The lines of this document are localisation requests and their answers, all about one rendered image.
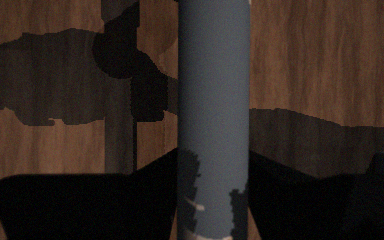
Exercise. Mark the grey metal pipe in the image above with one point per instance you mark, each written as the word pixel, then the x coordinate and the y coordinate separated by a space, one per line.
pixel 213 119

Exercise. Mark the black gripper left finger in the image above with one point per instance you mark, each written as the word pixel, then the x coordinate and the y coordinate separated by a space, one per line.
pixel 138 206

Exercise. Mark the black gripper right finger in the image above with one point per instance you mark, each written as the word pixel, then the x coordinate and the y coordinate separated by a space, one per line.
pixel 287 204

